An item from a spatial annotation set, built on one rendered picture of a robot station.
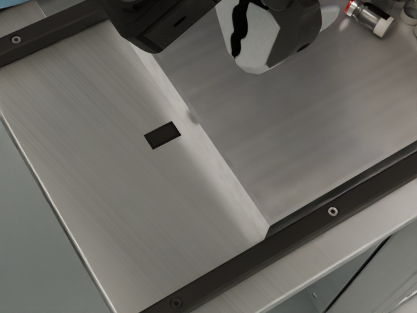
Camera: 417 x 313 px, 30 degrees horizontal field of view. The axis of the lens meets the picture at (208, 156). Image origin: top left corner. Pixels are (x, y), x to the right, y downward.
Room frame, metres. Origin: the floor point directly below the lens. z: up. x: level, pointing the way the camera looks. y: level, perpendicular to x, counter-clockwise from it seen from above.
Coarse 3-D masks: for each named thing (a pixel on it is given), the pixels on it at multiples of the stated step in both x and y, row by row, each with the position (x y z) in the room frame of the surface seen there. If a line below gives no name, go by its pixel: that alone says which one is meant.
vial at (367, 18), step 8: (360, 0) 0.48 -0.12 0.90; (352, 8) 0.48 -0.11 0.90; (360, 8) 0.48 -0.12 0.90; (360, 16) 0.47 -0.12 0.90; (368, 16) 0.47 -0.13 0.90; (376, 16) 0.47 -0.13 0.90; (368, 24) 0.46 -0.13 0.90; (376, 24) 0.46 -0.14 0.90; (384, 24) 0.46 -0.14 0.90; (392, 24) 0.47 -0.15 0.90; (376, 32) 0.46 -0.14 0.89; (384, 32) 0.46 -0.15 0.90
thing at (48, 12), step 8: (40, 0) 0.43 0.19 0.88; (48, 0) 0.44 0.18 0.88; (56, 0) 0.44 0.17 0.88; (64, 0) 0.44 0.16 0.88; (72, 0) 0.44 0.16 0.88; (80, 0) 0.44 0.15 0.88; (40, 8) 0.43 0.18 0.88; (48, 8) 0.43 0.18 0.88; (56, 8) 0.43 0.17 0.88; (64, 8) 0.43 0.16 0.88
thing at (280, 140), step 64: (320, 0) 0.49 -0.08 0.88; (192, 64) 0.39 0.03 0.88; (320, 64) 0.42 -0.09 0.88; (384, 64) 0.43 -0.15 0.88; (192, 128) 0.32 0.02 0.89; (256, 128) 0.34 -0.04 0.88; (320, 128) 0.35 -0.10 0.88; (384, 128) 0.36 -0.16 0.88; (256, 192) 0.28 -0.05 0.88; (320, 192) 0.27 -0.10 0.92
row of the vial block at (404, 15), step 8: (400, 0) 0.50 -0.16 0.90; (408, 0) 0.49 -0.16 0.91; (416, 0) 0.49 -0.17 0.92; (400, 8) 0.50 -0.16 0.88; (408, 8) 0.49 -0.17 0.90; (416, 8) 0.48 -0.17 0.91; (400, 16) 0.49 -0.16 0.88; (408, 16) 0.48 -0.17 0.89; (416, 16) 0.48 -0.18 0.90; (416, 24) 0.48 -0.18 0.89; (416, 32) 0.47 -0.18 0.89
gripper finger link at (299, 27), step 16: (304, 0) 0.24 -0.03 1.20; (288, 16) 0.24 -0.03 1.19; (304, 16) 0.23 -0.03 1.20; (320, 16) 0.24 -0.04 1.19; (288, 32) 0.24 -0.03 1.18; (304, 32) 0.23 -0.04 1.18; (272, 48) 0.24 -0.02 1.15; (288, 48) 0.23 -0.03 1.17; (304, 48) 0.24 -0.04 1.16; (272, 64) 0.24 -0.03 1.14
